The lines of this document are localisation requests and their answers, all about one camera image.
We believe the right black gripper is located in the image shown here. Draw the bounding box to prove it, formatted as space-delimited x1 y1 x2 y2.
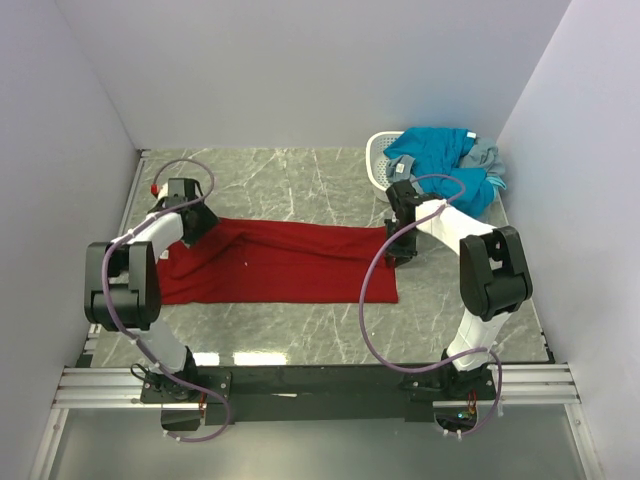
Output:
383 218 419 268

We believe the red t shirt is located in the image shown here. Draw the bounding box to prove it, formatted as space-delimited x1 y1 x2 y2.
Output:
158 218 399 305

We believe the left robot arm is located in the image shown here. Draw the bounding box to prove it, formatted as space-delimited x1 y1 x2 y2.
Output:
84 178 220 402

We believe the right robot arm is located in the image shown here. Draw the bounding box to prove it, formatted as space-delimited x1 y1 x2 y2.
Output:
385 180 533 399

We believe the white plastic laundry basket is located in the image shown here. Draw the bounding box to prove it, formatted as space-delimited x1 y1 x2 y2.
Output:
365 131 403 203

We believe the teal blue t shirt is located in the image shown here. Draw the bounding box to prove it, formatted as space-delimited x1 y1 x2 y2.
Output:
384 127 501 219

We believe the grey blue t shirt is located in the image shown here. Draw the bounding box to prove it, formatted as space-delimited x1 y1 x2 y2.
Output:
385 137 507 189

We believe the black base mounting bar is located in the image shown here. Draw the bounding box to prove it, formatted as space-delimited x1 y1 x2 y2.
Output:
140 365 497 430

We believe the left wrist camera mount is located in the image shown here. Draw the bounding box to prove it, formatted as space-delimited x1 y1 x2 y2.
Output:
150 182 170 200

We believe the aluminium frame rail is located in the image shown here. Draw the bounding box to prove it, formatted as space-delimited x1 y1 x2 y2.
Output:
52 364 581 409

